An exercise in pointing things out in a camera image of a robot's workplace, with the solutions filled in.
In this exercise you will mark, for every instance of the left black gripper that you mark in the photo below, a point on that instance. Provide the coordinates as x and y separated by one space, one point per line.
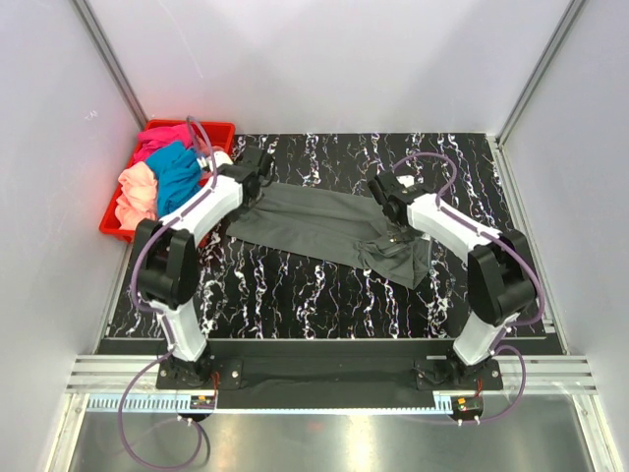
249 206

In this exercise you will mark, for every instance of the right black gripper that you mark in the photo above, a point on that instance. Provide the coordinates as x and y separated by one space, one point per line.
404 236

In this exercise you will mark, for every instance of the grey t shirt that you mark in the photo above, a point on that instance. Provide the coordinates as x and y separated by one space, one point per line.
335 227

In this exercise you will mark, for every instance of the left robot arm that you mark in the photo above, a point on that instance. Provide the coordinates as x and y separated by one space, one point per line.
166 273

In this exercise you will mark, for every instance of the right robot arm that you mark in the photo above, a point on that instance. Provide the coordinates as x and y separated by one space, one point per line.
501 278

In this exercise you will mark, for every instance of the blue t shirt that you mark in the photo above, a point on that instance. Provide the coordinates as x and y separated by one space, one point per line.
177 173

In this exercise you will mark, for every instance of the peach orange t shirt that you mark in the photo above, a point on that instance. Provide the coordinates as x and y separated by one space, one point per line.
138 196

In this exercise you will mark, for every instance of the magenta pink t shirt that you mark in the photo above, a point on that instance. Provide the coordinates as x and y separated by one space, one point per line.
156 138

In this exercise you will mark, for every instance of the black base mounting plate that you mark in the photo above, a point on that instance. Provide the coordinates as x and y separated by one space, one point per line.
380 372

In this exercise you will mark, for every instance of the right orange connector box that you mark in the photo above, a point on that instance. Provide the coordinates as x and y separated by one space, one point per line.
469 404

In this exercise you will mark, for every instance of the orange connector box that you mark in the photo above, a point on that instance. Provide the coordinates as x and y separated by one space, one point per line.
203 401
469 404

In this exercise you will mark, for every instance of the left orange connector box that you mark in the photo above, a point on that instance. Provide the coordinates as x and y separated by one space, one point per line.
203 401

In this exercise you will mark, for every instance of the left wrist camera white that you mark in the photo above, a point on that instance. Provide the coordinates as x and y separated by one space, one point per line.
216 159

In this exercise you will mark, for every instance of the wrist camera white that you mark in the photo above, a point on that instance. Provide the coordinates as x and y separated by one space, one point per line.
406 180
216 159

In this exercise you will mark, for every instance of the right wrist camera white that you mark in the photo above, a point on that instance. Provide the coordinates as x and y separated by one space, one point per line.
406 180

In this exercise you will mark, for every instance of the slotted white cable duct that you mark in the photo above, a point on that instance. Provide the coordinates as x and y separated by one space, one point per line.
179 402

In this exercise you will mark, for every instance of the left corner aluminium post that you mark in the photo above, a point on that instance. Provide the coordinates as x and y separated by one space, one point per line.
108 56

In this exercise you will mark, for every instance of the corner aluminium post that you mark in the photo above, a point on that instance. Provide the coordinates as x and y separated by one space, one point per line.
108 56
560 33

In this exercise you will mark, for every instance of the right corner aluminium post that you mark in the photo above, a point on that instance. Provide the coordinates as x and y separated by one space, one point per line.
560 33

